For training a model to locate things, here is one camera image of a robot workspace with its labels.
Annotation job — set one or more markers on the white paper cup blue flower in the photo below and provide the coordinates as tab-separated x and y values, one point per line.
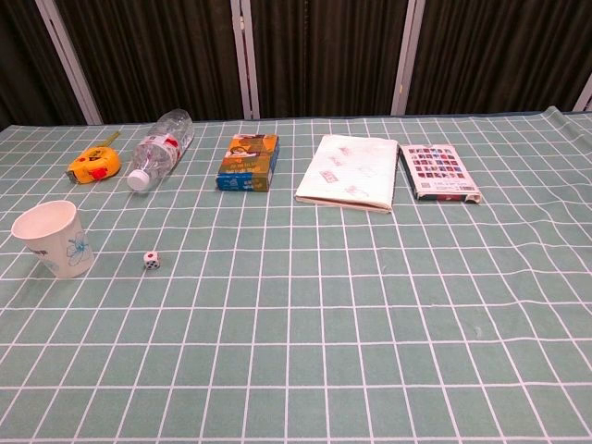
51	245

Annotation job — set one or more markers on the white notebook with red stamps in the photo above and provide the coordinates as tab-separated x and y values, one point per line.
347	173

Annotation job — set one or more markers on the orange and blue card box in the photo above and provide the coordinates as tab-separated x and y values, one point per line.
247	164

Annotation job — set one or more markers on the green checked tablecloth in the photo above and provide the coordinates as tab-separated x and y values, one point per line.
296	347

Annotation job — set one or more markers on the card box with picture grid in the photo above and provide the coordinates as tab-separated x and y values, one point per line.
437	171

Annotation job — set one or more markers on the clear plastic water bottle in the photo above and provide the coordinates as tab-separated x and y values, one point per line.
157	148

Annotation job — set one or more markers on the dark pleated curtain panel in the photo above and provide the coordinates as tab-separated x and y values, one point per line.
324	55
152	55
23	60
499	51

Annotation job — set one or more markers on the yellow tape measure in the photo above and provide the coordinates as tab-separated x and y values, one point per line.
92	164

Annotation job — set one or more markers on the white partition post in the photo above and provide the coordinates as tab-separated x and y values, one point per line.
245	60
407	55
69	62
586	94

